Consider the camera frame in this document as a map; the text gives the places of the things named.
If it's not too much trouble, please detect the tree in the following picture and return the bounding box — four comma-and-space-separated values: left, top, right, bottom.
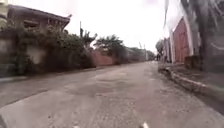
94, 34, 128, 64

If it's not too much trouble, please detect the grey cobbled road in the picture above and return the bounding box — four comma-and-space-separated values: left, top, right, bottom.
0, 60, 224, 128

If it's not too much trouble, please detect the pole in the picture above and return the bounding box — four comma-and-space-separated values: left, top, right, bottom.
78, 20, 83, 38

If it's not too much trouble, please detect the building with red gate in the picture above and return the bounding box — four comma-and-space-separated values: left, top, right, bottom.
162, 14, 195, 64

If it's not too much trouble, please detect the pale stone kerb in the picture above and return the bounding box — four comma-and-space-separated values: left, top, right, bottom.
158, 64, 224, 98

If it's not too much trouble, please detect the tree trunk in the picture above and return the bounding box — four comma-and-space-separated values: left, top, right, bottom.
181, 0, 224, 73

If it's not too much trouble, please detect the low grey kerb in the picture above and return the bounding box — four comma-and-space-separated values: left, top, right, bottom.
0, 66, 94, 84

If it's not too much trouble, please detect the red wall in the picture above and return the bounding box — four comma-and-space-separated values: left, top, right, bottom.
90, 49, 116, 67

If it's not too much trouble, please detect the wall overgrown with bushes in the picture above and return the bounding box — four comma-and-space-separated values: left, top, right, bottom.
0, 23, 96, 78

